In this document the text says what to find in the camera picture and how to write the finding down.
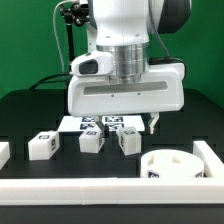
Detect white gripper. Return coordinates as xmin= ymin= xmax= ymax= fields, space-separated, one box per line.
xmin=68 ymin=63 xmax=185 ymax=138

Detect white round stool seat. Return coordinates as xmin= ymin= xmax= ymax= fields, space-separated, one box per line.
xmin=140 ymin=149 xmax=204 ymax=179

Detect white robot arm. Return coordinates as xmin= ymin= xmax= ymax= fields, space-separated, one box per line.
xmin=68 ymin=0 xmax=192 ymax=134

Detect white marker sheet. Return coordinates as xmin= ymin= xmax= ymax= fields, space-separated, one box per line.
xmin=58 ymin=115 xmax=145 ymax=132

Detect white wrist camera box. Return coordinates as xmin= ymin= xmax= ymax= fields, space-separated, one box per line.
xmin=71 ymin=51 xmax=113 ymax=77

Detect white front fence wall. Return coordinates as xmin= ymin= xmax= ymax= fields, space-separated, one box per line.
xmin=0 ymin=178 xmax=224 ymax=205

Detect white fence wall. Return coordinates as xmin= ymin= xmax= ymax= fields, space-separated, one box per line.
xmin=0 ymin=142 xmax=10 ymax=170
xmin=193 ymin=141 xmax=224 ymax=178
xmin=0 ymin=178 xmax=224 ymax=205

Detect white right fence wall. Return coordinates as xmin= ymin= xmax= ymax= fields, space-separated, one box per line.
xmin=193 ymin=141 xmax=224 ymax=178

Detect black cables on table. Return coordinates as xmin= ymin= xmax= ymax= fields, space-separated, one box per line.
xmin=29 ymin=71 xmax=78 ymax=90

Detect black camera stand pole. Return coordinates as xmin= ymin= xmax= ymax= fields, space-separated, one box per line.
xmin=60 ymin=3 xmax=89 ymax=62

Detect white left fence wall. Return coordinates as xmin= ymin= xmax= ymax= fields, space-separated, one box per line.
xmin=0 ymin=142 xmax=10 ymax=170

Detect grey cable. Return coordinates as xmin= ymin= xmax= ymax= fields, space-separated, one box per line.
xmin=52 ymin=0 xmax=76 ymax=74

